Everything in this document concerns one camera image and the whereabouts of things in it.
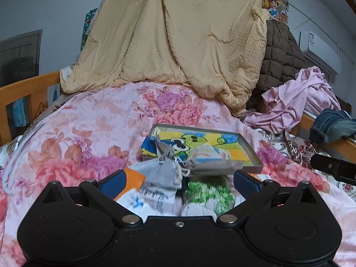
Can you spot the teal wall poster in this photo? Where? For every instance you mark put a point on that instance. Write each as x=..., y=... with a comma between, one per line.
x=89, y=27

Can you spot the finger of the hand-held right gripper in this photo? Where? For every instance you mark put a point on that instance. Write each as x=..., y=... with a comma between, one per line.
x=333, y=167

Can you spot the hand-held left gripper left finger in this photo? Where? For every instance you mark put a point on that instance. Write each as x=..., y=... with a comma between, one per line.
x=111, y=184

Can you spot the white patterned cloth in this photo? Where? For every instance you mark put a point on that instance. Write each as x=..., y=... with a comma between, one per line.
x=66, y=75

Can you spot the grey shallow tray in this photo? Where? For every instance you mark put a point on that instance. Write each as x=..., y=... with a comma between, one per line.
x=251, y=155

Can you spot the yellow dotted quilt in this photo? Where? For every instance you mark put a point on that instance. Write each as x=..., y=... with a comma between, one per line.
x=167, y=33

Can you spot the white air conditioner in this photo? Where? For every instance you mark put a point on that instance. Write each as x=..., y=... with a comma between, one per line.
x=319, y=50

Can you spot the brown quilted blanket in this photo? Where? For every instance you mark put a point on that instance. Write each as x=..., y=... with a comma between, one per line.
x=281, y=55

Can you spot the pink floral bedsheet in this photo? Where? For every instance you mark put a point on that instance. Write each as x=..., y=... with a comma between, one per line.
x=97, y=122

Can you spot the grey face mask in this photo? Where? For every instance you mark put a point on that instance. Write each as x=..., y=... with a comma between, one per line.
x=164, y=172

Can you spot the beige grey sock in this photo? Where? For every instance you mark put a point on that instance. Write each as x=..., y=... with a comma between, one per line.
x=211, y=161

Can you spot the colourful cartoon towel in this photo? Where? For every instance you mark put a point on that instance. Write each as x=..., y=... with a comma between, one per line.
x=200, y=140

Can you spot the green floral cloth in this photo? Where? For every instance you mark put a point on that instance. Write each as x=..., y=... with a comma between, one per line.
x=208, y=194

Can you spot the pink crumpled cloth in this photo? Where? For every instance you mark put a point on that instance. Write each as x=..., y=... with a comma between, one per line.
x=292, y=97

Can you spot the colourful wall posters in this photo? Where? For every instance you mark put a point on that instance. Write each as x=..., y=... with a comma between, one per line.
x=275, y=2

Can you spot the orange and white packet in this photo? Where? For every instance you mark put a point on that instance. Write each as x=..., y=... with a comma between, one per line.
x=133, y=179

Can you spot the small grey cloth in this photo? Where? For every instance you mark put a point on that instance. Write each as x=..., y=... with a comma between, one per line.
x=164, y=148

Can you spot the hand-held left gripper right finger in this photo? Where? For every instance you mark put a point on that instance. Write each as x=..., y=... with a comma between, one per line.
x=245, y=185

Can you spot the blue jeans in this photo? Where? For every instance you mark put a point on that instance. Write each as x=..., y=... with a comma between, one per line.
x=331, y=125

